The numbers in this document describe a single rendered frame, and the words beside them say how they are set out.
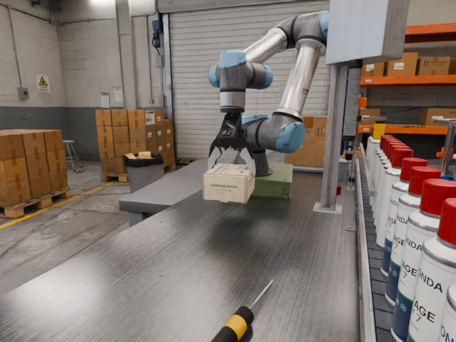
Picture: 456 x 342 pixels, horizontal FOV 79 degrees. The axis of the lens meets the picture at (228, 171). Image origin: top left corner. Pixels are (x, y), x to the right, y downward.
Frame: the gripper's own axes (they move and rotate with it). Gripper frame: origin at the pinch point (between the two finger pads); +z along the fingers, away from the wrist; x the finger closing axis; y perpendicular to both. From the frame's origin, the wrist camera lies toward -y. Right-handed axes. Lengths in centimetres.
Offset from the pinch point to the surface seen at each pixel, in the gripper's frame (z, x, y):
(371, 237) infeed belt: 8.6, -36.1, -14.5
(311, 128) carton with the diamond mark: -10, -26, 77
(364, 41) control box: -36.2, -34.0, 2.8
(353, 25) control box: -41, -31, 5
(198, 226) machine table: 13.4, 7.7, -7.8
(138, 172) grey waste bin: 47, 152, 190
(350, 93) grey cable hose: -23.5, -31.7, 2.5
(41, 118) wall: -5, 500, 395
